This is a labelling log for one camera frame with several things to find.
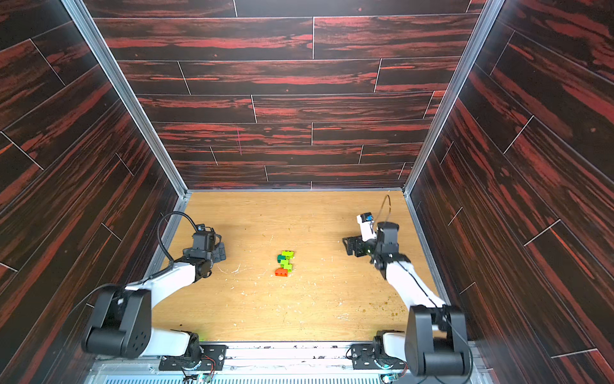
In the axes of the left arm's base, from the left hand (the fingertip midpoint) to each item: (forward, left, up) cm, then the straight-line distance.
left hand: (209, 249), depth 93 cm
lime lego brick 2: (-5, -31, -2) cm, 32 cm away
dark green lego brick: (-2, -28, -3) cm, 28 cm away
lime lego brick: (0, -32, -4) cm, 32 cm away
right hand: (+4, -60, +6) cm, 60 cm away
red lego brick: (-7, -29, -4) cm, 30 cm away
